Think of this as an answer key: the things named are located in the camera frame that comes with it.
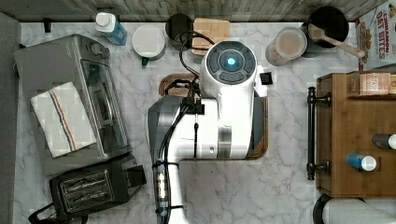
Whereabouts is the black two-slot toaster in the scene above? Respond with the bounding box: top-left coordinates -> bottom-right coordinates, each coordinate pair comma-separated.
28,153 -> 147,224

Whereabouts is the wooden spoon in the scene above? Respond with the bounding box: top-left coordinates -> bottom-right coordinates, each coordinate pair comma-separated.
308,23 -> 365,58

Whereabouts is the cinnamon oat bites cereal box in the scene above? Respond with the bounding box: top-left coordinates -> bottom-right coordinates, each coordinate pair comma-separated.
357,0 -> 396,71

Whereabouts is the wooden lid container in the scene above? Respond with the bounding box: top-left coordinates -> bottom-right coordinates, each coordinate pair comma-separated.
191,18 -> 231,63

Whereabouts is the blue bottle white cap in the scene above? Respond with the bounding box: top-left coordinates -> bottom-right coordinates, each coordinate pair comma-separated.
95,12 -> 127,46

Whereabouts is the dark bottle white cap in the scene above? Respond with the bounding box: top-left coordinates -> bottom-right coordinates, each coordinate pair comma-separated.
372,133 -> 396,149

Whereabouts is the dark glass cup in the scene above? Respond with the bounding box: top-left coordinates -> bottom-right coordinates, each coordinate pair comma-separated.
165,13 -> 193,51

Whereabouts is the wooden drawer cabinet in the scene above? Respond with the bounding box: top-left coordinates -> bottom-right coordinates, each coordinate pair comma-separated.
316,73 -> 396,198

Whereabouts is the white lidded green mug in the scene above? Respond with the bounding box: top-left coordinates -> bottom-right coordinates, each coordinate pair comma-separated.
132,25 -> 165,66

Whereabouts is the black pot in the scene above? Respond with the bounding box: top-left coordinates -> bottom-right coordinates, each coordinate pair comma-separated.
300,6 -> 349,58

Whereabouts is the silver toaster oven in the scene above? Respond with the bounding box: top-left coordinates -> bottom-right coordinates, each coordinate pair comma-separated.
14,35 -> 132,176

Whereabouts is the wooden cutting board tray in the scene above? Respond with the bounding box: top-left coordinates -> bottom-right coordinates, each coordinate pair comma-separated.
159,74 -> 268,160

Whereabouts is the small cardboard box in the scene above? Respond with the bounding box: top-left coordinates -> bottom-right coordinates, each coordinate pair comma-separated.
346,71 -> 395,98

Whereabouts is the blue bottle white lid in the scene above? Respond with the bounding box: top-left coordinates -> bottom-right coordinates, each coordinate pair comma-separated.
346,153 -> 377,172

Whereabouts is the black drawer handle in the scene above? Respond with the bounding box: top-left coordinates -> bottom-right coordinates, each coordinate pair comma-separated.
306,87 -> 332,180

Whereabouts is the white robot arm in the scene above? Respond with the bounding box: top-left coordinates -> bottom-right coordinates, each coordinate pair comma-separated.
146,40 -> 266,224

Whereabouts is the clear plastic lidded jar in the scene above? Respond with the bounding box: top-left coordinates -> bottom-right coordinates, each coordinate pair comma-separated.
265,27 -> 307,66

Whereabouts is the white striped folded towel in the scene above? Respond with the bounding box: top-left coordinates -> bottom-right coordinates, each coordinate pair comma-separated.
30,82 -> 97,158

